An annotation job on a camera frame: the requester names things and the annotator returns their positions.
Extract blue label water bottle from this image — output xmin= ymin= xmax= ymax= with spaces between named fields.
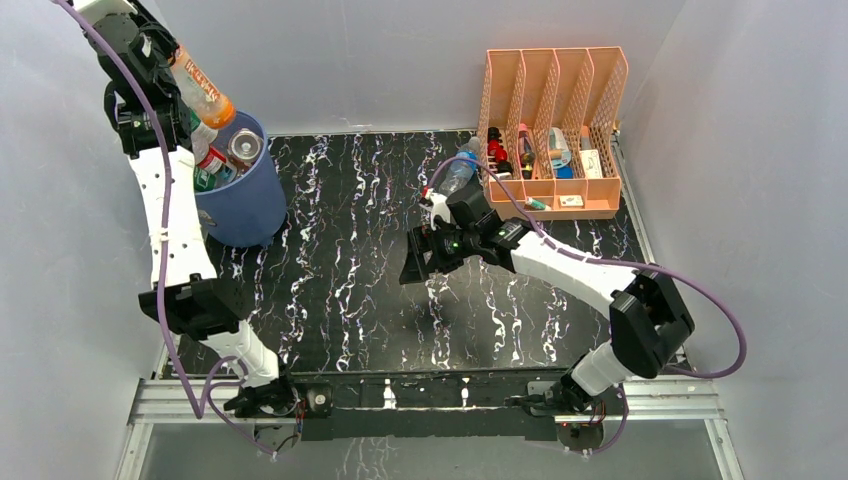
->
xmin=437 ymin=136 xmax=481 ymax=197

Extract orange drink bottle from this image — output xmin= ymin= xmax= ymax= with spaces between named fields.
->
xmin=171 ymin=45 xmax=237 ymax=129

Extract red blue label clear bottle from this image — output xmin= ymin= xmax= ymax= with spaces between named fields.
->
xmin=195 ymin=145 xmax=231 ymax=180

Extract brown tea bottle red label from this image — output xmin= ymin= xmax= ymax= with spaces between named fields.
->
xmin=227 ymin=128 xmax=264 ymax=168

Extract blue plastic bin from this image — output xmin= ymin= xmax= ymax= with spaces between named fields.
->
xmin=195 ymin=110 xmax=288 ymax=248

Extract green tea bottle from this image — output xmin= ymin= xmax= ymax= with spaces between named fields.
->
xmin=193 ymin=168 xmax=230 ymax=193

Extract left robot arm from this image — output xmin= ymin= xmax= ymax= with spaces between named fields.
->
xmin=69 ymin=1 xmax=301 ymax=418

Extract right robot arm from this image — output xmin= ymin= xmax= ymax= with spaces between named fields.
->
xmin=399 ymin=186 xmax=695 ymax=416

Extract green marker front tray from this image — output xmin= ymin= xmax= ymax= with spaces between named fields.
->
xmin=525 ymin=197 xmax=552 ymax=211

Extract red black items in organizer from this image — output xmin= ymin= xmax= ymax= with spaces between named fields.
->
xmin=486 ymin=127 xmax=514 ymax=179

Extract dark bottle in organizer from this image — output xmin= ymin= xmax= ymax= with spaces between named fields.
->
xmin=518 ymin=123 xmax=536 ymax=180

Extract dark green label clear bottle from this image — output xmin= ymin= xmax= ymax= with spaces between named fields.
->
xmin=189 ymin=110 xmax=218 ymax=163

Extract small white box front tray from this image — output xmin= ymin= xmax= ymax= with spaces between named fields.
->
xmin=558 ymin=195 xmax=585 ymax=208

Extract blue capped tube in organizer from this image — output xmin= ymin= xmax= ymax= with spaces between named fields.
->
xmin=548 ymin=127 xmax=574 ymax=179

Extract white box in organizer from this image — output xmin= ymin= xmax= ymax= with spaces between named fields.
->
xmin=580 ymin=149 xmax=604 ymax=179

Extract orange plastic file organizer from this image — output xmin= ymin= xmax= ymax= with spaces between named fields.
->
xmin=477 ymin=46 xmax=629 ymax=220

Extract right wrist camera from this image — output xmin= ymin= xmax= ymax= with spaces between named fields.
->
xmin=419 ymin=187 xmax=453 ymax=230

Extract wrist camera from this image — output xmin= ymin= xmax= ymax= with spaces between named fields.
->
xmin=419 ymin=187 xmax=453 ymax=230
xmin=72 ymin=0 xmax=138 ymax=24

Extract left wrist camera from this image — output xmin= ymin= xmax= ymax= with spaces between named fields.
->
xmin=72 ymin=0 xmax=138 ymax=24

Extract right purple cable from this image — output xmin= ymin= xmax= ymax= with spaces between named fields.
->
xmin=423 ymin=155 xmax=749 ymax=458

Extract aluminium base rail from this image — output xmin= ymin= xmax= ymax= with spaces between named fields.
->
xmin=115 ymin=374 xmax=747 ymax=480

